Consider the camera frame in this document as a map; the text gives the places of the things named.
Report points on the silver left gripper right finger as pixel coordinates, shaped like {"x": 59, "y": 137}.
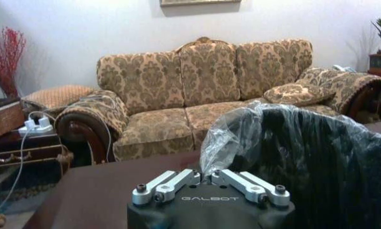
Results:
{"x": 253, "y": 186}

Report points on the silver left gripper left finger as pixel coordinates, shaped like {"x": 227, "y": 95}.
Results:
{"x": 164, "y": 186}

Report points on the black bin with clear liner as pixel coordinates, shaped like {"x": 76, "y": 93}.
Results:
{"x": 304, "y": 152}

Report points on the floral patterned sofa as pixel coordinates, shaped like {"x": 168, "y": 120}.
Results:
{"x": 205, "y": 100}

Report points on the floral throw pillow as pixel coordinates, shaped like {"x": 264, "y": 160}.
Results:
{"x": 296, "y": 94}

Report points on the dark wooden side cabinet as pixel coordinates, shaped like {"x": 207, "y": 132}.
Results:
{"x": 24, "y": 152}

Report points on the white power strip with plugs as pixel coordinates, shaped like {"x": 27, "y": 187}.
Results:
{"x": 37, "y": 126}

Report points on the patterned floor rug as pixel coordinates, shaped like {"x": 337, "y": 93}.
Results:
{"x": 12, "y": 190}

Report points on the tan checked cushion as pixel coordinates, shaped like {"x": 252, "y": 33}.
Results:
{"x": 56, "y": 94}

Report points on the woven wicker basket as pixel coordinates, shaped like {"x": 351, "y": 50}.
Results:
{"x": 3, "y": 117}

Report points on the red dried branch bouquet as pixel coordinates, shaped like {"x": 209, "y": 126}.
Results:
{"x": 4, "y": 62}

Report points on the framed wall picture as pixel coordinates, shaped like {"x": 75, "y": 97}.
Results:
{"x": 200, "y": 2}

